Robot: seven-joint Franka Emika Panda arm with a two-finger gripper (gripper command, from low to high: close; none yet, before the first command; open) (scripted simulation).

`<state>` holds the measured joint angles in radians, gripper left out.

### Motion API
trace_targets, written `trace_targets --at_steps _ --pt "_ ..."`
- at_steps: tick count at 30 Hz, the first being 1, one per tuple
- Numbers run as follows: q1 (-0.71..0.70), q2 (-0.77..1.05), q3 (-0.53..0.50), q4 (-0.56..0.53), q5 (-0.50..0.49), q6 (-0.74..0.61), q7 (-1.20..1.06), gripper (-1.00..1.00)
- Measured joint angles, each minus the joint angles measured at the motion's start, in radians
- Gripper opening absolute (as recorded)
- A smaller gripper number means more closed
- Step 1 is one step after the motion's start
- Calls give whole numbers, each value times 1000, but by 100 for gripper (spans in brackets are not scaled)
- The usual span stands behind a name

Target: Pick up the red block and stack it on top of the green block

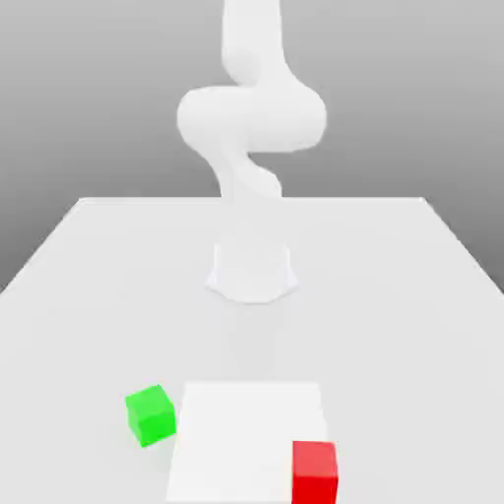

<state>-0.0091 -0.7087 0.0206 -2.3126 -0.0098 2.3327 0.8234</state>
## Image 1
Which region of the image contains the small green cube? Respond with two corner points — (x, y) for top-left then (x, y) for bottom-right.
(124, 383), (177, 449)

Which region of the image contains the small red cube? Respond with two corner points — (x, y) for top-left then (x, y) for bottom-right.
(290, 439), (340, 504)

